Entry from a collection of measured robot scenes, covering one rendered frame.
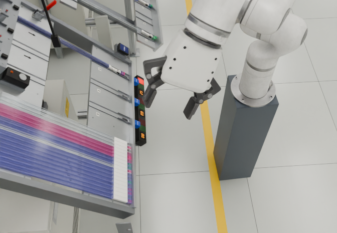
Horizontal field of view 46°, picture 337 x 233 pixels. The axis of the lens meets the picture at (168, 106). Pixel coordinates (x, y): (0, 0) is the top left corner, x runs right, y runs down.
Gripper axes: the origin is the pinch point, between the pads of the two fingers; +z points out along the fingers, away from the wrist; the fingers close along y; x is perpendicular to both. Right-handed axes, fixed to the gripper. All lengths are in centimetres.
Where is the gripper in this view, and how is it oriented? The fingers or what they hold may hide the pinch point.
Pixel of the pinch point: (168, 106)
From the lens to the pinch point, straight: 78.2
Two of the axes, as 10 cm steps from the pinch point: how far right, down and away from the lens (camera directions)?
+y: -8.8, -2.6, -4.1
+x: 2.5, 4.9, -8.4
